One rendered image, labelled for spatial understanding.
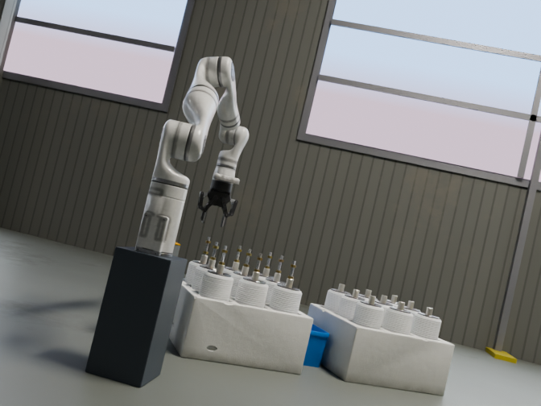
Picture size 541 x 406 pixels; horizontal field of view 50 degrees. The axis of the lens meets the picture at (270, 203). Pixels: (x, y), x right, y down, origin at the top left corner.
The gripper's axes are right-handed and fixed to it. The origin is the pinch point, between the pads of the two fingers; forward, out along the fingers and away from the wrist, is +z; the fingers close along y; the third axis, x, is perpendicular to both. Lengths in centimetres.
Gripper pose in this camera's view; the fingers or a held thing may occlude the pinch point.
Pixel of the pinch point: (212, 221)
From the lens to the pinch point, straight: 203.4
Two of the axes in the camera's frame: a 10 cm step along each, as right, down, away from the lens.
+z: -2.3, 9.7, -0.4
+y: -9.4, -2.3, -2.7
